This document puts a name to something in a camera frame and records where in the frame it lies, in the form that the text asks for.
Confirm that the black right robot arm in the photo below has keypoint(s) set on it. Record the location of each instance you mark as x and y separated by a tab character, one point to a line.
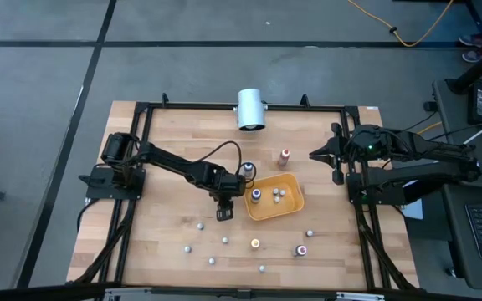
425	175

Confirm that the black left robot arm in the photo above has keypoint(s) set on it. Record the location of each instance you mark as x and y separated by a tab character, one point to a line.
170	161

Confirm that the white cylinder camera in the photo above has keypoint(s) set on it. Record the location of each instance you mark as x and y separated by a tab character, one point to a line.
250	108

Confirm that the red-capped food coloring bottle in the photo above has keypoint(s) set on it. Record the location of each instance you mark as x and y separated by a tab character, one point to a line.
283	158

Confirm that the pink-capped food coloring bottle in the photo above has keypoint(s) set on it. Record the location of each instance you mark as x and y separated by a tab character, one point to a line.
300	250

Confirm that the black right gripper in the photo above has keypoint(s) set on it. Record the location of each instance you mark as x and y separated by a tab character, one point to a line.
347	151

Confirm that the black stand pole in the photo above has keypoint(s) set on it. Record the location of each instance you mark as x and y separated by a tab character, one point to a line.
475	71

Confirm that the yellow plastic bin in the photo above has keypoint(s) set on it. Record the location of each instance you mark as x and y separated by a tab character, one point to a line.
291	207

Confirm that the yellow-capped food coloring bottle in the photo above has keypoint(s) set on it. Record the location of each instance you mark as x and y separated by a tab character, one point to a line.
255	243

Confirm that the black frame clamp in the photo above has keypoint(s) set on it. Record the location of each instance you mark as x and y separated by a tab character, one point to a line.
304	100
165	99

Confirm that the black wall plug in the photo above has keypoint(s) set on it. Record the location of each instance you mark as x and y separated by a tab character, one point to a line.
429	106

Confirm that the black rig beam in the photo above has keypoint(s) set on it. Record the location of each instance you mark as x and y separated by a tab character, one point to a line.
199	292

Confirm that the black desk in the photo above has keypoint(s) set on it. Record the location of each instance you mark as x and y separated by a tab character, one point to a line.
458	251

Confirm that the purple-capped food coloring bottle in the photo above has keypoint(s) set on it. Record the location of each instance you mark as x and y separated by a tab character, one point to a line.
256	195

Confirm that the silver aluminium extrusion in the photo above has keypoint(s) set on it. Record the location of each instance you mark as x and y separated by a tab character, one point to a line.
360	297
128	293

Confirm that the black side table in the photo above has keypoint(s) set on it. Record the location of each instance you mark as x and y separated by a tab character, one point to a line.
450	108

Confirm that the white paper sheet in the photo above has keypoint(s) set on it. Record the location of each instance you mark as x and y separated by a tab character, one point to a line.
414	211

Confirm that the blue-capped food coloring bottle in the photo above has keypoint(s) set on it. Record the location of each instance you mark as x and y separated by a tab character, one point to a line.
248	168

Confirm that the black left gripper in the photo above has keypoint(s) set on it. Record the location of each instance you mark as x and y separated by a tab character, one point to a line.
226	184

